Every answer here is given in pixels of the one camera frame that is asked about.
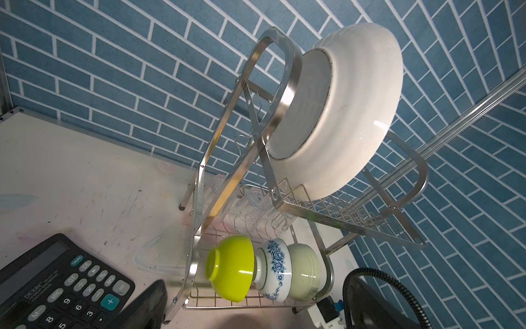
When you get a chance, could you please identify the pale green small bowl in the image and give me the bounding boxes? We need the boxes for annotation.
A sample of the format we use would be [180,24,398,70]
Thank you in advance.
[288,243,322,302]

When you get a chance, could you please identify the lime green small bowl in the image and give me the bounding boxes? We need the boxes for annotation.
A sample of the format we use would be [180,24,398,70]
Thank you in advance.
[205,235,255,303]

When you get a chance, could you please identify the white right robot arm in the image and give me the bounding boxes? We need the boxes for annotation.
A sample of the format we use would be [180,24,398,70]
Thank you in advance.
[347,278,420,328]

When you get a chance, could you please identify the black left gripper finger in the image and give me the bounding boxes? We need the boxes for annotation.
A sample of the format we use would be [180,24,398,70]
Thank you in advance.
[104,280,168,329]

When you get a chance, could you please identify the clear pink glass cup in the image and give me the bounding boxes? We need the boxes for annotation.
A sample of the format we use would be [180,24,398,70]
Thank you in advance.
[210,185,297,240]

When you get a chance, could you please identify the black desk calculator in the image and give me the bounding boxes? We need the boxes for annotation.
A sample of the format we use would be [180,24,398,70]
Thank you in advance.
[1,234,135,328]

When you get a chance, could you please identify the black corrugated cable hose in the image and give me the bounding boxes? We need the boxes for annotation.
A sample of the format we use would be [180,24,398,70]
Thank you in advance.
[342,266,432,329]

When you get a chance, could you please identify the steel two-tier dish rack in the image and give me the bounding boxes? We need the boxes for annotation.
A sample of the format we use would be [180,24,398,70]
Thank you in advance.
[163,23,429,324]

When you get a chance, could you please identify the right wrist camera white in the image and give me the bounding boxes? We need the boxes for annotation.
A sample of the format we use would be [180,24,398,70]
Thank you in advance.
[307,296,346,329]

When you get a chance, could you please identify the aluminium corner frame post right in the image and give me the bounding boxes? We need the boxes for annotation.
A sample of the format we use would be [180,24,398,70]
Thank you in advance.
[353,66,525,208]

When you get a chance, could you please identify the blue floral white bowl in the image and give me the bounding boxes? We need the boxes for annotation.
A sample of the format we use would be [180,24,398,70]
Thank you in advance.
[253,239,292,302]

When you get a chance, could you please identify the white patterned large bowl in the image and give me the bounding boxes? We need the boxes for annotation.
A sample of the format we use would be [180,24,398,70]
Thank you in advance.
[267,23,404,201]

